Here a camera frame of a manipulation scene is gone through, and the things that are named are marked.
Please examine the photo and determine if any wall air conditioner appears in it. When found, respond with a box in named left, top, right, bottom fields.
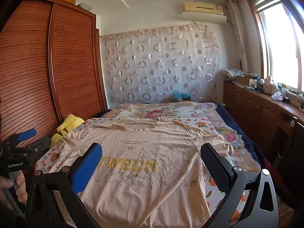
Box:
left=182, top=1, right=226, bottom=24

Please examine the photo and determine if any sheer circle pattern curtain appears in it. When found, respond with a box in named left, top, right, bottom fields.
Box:
left=101, top=25, right=220, bottom=104

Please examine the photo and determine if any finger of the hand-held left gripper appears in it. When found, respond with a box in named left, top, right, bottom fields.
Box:
left=14, top=136, right=52, bottom=156
left=5, top=128, right=37, bottom=148

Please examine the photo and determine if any orange fruit print bedsheet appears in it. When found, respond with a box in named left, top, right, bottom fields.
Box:
left=34, top=116, right=247, bottom=228

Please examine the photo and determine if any wooden slatted wardrobe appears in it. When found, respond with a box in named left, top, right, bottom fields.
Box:
left=0, top=0, right=107, bottom=148

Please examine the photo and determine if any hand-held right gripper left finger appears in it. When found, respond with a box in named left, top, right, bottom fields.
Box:
left=25, top=142, right=103, bottom=228

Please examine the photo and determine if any wooden framed window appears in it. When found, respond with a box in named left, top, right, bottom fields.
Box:
left=247, top=0, right=304, bottom=95

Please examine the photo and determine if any wooden side cabinet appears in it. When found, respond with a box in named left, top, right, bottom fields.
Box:
left=223, top=79, right=304, bottom=169

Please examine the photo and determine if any folded patterned cloth stack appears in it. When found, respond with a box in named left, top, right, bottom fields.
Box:
left=223, top=68, right=246, bottom=80

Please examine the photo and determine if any red cloth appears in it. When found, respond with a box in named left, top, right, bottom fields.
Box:
left=264, top=159, right=278, bottom=171

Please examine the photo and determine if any blue bag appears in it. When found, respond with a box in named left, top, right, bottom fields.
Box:
left=173, top=91, right=192, bottom=102

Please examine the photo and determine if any floral blanket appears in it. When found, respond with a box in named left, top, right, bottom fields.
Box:
left=100, top=102, right=262, bottom=174

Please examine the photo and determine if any white window curtain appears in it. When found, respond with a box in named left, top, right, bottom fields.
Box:
left=226, top=0, right=251, bottom=74

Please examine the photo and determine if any cardboard box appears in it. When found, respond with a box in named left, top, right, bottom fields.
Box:
left=236, top=75, right=253, bottom=86

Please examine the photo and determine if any navy blue blanket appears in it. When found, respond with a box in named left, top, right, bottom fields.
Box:
left=214, top=103, right=266, bottom=171

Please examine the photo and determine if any person's left hand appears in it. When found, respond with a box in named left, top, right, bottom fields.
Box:
left=0, top=171, right=28, bottom=203

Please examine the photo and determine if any yellow plush toy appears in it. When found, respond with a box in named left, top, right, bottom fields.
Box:
left=51, top=114, right=85, bottom=148

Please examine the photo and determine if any beige printed t-shirt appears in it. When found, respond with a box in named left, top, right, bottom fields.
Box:
left=49, top=117, right=238, bottom=228

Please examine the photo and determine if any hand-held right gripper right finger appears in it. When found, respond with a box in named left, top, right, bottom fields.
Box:
left=200, top=143, right=279, bottom=228

